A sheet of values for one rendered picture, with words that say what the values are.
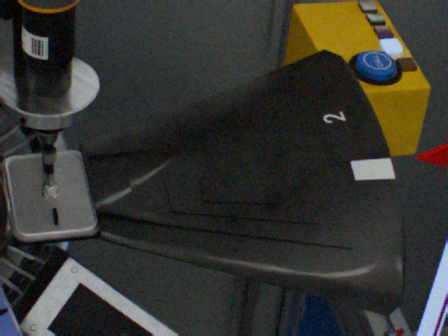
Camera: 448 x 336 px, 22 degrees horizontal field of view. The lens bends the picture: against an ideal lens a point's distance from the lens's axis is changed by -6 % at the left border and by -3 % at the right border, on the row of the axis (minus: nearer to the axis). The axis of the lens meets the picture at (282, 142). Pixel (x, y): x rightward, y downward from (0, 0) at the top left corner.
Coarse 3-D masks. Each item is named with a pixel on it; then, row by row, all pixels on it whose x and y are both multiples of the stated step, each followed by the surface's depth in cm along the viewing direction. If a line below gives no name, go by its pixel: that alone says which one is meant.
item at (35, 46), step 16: (32, 16) 72; (48, 16) 72; (64, 16) 72; (32, 32) 73; (48, 32) 73; (64, 32) 73; (32, 48) 74; (48, 48) 73; (64, 48) 74; (32, 64) 75; (48, 64) 74; (64, 64) 75; (32, 80) 76; (48, 80) 75; (64, 80) 76; (48, 96) 76; (64, 128) 79
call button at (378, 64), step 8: (360, 56) 119; (368, 56) 119; (376, 56) 119; (384, 56) 119; (360, 64) 118; (368, 64) 118; (376, 64) 118; (384, 64) 118; (392, 64) 118; (360, 72) 118; (368, 72) 117; (376, 72) 117; (384, 72) 117; (392, 72) 118; (384, 80) 118
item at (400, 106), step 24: (312, 24) 124; (336, 24) 124; (360, 24) 125; (288, 48) 129; (312, 48) 121; (336, 48) 121; (360, 48) 121; (408, 72) 119; (384, 96) 117; (408, 96) 118; (384, 120) 119; (408, 120) 120; (408, 144) 122
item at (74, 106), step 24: (0, 0) 73; (0, 24) 75; (0, 48) 77; (24, 72) 78; (72, 72) 79; (0, 96) 76; (24, 96) 76; (72, 96) 77; (96, 96) 77; (24, 120) 75; (48, 120) 75; (72, 120) 76
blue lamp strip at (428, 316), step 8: (440, 264) 103; (440, 272) 104; (440, 280) 104; (432, 288) 105; (440, 288) 104; (432, 296) 106; (440, 296) 104; (432, 304) 106; (440, 304) 104; (432, 312) 106; (424, 320) 108; (432, 320) 106; (424, 328) 108; (432, 328) 106
